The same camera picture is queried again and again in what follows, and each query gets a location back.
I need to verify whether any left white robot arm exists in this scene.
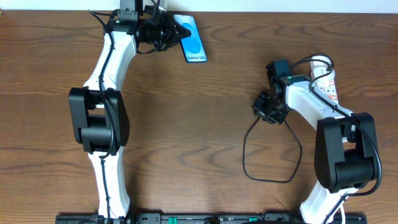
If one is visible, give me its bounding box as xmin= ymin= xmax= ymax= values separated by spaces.
xmin=68 ymin=9 xmax=192 ymax=223

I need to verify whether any blue Galaxy smartphone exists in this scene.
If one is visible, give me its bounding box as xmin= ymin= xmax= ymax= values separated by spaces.
xmin=174 ymin=14 xmax=207 ymax=63

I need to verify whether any black charger cable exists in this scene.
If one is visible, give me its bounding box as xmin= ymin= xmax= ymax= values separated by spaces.
xmin=242 ymin=115 xmax=303 ymax=184

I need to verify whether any white power strip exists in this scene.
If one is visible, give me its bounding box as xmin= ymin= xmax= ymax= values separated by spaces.
xmin=310 ymin=55 xmax=338 ymax=104

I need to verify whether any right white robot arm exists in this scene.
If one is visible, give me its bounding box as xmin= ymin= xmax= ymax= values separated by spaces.
xmin=252 ymin=54 xmax=382 ymax=223

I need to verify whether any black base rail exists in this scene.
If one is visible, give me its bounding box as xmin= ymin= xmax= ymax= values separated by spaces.
xmin=55 ymin=212 xmax=368 ymax=224

